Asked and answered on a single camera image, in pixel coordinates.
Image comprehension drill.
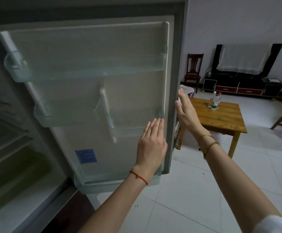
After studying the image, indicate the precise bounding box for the person's right hand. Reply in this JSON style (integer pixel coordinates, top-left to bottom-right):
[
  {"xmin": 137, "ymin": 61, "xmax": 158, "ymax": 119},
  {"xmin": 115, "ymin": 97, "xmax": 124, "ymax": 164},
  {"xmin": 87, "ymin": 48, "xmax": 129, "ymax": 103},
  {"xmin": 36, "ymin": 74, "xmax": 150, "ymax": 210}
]
[{"xmin": 175, "ymin": 89, "xmax": 206, "ymax": 137}]

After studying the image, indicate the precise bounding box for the person's left hand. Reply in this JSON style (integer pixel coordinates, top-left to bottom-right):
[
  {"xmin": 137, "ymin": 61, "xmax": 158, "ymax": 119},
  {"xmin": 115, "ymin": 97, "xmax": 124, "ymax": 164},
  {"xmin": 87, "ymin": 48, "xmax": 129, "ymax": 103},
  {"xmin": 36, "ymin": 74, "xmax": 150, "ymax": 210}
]
[{"xmin": 136, "ymin": 118, "xmax": 168, "ymax": 179}]

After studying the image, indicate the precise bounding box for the grey refrigerator door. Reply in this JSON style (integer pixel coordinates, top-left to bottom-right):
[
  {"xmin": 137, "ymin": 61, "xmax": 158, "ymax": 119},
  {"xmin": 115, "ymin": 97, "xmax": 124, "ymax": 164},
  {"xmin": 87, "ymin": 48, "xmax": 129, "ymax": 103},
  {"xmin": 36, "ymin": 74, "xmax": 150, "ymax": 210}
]
[{"xmin": 0, "ymin": 0, "xmax": 190, "ymax": 195}]

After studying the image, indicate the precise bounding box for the person's left forearm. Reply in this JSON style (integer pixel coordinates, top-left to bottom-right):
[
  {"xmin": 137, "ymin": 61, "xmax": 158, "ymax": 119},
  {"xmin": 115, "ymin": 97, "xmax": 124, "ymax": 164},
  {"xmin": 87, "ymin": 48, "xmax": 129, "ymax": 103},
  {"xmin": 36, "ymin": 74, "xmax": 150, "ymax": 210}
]
[{"xmin": 76, "ymin": 167, "xmax": 156, "ymax": 233}]

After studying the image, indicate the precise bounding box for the person's right forearm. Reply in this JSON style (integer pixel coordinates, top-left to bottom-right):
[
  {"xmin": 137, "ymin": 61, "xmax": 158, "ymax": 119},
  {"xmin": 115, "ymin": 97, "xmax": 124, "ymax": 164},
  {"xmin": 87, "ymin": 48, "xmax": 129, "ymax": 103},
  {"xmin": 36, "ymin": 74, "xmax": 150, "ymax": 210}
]
[{"xmin": 197, "ymin": 129, "xmax": 282, "ymax": 233}]

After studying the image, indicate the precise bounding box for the clear door shelf with divider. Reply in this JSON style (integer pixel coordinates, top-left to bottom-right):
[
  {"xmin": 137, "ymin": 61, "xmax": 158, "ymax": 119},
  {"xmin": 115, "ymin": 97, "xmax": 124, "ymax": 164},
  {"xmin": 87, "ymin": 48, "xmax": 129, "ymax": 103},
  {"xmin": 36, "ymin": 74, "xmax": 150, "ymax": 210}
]
[{"xmin": 99, "ymin": 82, "xmax": 166, "ymax": 144}]

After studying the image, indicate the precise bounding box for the pink cloth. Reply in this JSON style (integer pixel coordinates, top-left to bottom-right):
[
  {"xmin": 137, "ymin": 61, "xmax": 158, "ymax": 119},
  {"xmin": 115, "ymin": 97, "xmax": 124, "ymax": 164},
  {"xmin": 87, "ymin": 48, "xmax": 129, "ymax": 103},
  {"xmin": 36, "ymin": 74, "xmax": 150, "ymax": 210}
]
[{"xmin": 180, "ymin": 84, "xmax": 195, "ymax": 98}]

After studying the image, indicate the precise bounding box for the clear bottle green label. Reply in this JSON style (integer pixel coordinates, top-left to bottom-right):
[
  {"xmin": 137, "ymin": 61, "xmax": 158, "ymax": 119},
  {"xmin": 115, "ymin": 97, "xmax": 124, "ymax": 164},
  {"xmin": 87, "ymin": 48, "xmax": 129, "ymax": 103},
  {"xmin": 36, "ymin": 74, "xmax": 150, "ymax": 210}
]
[{"xmin": 210, "ymin": 91, "xmax": 218, "ymax": 111}]

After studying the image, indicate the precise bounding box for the dark wooden chair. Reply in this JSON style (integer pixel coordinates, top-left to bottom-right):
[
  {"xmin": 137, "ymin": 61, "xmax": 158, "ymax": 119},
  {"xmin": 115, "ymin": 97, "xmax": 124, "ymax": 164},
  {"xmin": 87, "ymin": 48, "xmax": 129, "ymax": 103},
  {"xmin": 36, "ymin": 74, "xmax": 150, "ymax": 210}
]
[{"xmin": 183, "ymin": 53, "xmax": 204, "ymax": 94}]

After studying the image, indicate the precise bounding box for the light wooden table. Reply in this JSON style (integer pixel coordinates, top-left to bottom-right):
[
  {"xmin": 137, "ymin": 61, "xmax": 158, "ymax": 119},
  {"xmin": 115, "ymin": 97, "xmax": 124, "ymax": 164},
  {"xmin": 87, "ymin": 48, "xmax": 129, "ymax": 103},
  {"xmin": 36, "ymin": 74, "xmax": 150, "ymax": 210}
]
[{"xmin": 175, "ymin": 97, "xmax": 248, "ymax": 159}]

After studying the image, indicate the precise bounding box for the blue sticker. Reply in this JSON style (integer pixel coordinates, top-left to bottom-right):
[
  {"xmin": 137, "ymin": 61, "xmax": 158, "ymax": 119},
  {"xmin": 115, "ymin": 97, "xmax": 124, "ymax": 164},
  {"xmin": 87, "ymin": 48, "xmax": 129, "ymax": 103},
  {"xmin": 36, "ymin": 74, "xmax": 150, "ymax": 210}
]
[{"xmin": 75, "ymin": 149, "xmax": 97, "ymax": 165}]

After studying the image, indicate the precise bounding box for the clear bottom door shelf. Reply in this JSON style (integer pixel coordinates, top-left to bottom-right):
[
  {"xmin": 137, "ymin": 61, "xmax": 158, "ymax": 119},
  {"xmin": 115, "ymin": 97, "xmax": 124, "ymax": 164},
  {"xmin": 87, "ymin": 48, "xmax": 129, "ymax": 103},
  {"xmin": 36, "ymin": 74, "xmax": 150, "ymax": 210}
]
[{"xmin": 73, "ymin": 164, "xmax": 162, "ymax": 194}]

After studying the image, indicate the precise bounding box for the black television stand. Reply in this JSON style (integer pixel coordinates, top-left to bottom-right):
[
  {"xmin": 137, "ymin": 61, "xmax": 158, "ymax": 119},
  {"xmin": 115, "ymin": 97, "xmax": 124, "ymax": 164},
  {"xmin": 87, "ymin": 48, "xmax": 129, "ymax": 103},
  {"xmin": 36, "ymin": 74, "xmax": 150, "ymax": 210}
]
[{"xmin": 201, "ymin": 73, "xmax": 282, "ymax": 97}]

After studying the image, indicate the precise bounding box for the small clear door shelf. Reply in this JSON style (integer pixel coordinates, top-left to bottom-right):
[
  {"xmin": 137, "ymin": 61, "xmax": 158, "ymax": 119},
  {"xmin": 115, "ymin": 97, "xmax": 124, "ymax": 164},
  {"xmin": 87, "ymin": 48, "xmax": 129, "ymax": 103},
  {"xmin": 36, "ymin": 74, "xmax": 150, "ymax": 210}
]
[{"xmin": 33, "ymin": 94, "xmax": 105, "ymax": 128}]

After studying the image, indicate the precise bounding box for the white television cover cloth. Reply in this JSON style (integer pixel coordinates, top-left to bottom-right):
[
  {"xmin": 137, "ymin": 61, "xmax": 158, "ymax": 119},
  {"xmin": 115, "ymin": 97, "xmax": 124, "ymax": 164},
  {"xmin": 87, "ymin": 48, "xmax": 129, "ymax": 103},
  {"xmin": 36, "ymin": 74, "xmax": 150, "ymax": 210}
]
[{"xmin": 216, "ymin": 44, "xmax": 273, "ymax": 74}]

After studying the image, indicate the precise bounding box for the wide clear door shelf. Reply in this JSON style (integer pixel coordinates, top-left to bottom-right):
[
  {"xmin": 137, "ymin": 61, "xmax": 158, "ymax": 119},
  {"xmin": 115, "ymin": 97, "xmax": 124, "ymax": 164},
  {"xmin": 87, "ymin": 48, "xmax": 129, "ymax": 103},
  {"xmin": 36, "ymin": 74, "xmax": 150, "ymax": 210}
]
[{"xmin": 0, "ymin": 21, "xmax": 170, "ymax": 83}]

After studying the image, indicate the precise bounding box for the black television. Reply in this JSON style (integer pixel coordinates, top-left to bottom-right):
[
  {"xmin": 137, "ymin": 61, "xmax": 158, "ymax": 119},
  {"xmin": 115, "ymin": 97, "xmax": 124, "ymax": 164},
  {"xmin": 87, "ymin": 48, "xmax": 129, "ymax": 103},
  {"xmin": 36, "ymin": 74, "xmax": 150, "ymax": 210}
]
[{"xmin": 212, "ymin": 43, "xmax": 282, "ymax": 78}]

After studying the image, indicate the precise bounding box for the white sleeve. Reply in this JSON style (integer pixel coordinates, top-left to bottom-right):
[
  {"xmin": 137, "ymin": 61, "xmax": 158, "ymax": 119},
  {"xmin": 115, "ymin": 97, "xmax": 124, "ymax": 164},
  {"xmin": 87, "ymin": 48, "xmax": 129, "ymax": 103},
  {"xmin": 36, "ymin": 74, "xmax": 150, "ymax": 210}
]
[{"xmin": 253, "ymin": 215, "xmax": 282, "ymax": 233}]

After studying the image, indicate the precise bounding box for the open refrigerator body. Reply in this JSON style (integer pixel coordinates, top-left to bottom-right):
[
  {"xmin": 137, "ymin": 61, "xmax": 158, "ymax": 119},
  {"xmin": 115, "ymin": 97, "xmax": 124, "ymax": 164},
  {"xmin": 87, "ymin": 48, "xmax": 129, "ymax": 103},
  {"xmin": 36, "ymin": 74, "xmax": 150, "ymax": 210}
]
[{"xmin": 0, "ymin": 34, "xmax": 96, "ymax": 233}]

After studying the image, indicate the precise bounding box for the red string bracelet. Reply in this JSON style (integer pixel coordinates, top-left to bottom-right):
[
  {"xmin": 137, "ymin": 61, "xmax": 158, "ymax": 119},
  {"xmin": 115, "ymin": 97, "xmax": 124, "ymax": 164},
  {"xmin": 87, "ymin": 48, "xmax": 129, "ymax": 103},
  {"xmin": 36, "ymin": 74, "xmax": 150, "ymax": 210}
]
[{"xmin": 129, "ymin": 170, "xmax": 148, "ymax": 186}]

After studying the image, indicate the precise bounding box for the thin gold bracelet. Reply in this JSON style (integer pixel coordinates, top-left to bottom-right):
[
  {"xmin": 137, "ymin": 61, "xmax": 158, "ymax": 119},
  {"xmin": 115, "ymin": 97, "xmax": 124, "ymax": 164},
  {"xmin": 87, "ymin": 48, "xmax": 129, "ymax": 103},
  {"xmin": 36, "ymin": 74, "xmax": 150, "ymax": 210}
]
[{"xmin": 198, "ymin": 134, "xmax": 214, "ymax": 149}]

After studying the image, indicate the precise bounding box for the wide gold bracelet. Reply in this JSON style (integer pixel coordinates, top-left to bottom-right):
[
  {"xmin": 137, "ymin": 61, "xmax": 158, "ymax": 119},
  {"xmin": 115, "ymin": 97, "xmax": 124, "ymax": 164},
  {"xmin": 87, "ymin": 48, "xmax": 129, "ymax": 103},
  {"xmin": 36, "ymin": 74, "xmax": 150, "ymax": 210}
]
[{"xmin": 202, "ymin": 142, "xmax": 220, "ymax": 160}]

